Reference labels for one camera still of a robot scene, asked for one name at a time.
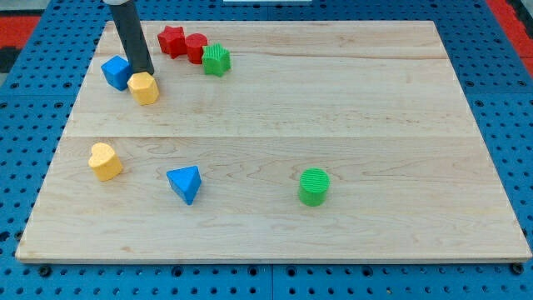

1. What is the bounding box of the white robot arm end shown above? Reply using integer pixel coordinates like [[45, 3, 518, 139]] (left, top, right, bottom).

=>
[[103, 0, 130, 6]]

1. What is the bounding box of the blue triangle block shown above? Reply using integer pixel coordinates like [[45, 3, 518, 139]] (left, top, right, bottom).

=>
[[167, 166, 202, 206]]

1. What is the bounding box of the wooden board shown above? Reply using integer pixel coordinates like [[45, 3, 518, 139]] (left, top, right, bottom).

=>
[[16, 21, 531, 264]]

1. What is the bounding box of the green cylinder block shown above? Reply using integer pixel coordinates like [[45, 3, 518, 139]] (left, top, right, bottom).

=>
[[298, 167, 330, 207]]

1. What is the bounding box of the green star block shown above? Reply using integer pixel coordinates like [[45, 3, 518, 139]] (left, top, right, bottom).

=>
[[202, 43, 232, 77]]

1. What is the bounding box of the red cylinder block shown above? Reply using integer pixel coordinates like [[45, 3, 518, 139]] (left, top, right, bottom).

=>
[[185, 32, 208, 64]]

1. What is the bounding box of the yellow hexagon block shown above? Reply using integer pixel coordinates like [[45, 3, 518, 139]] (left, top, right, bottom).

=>
[[127, 72, 159, 106]]

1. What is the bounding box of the red star block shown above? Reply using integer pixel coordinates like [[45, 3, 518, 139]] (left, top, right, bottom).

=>
[[157, 26, 187, 58]]

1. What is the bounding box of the yellow heart block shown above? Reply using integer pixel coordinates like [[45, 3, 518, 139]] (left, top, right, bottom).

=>
[[88, 142, 123, 182]]

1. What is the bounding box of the blue cube block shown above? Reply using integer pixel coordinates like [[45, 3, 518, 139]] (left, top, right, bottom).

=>
[[101, 56, 132, 91]]

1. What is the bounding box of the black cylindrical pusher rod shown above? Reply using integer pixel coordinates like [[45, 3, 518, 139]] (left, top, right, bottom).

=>
[[108, 0, 154, 75]]

